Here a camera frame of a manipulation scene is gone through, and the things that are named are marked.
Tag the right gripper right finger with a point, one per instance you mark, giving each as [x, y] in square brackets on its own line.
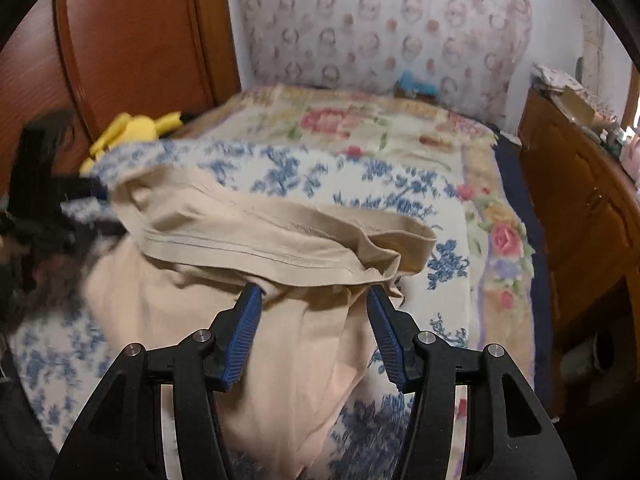
[508, 434]

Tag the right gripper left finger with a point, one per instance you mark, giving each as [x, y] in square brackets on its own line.
[118, 434]

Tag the beige printed t-shirt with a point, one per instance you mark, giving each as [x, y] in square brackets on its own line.
[190, 247]

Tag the yellow Pikachu plush toy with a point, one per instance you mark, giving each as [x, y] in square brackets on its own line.
[133, 129]

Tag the wooden louvered wardrobe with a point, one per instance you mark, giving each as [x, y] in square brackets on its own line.
[100, 58]

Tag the wooden side cabinet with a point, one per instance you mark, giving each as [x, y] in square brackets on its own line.
[589, 211]

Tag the pink floral blanket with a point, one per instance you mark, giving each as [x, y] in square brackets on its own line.
[429, 163]

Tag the teal item in box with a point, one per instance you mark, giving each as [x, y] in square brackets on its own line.
[412, 88]

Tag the pink kettle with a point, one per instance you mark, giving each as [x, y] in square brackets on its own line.
[630, 156]

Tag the cardboard box on cabinet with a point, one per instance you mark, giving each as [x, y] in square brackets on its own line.
[586, 109]

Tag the folded floral cloth stack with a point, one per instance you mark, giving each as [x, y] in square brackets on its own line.
[550, 80]

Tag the circle patterned sheer curtain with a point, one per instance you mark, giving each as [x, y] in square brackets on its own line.
[466, 49]

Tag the tied beige curtain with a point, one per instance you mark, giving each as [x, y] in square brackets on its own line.
[593, 25]

